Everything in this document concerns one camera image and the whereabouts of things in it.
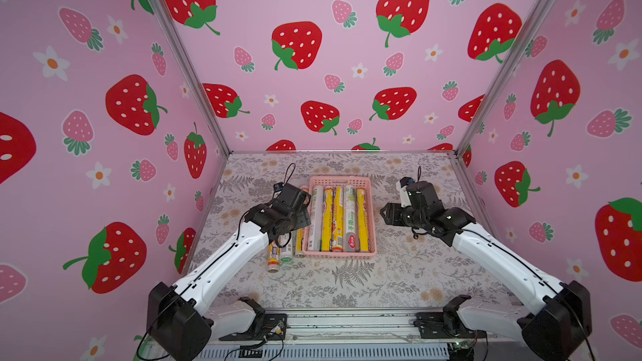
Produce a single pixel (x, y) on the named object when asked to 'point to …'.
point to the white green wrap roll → (287, 251)
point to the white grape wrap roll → (351, 219)
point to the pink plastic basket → (359, 181)
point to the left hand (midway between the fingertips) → (301, 216)
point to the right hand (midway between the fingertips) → (395, 207)
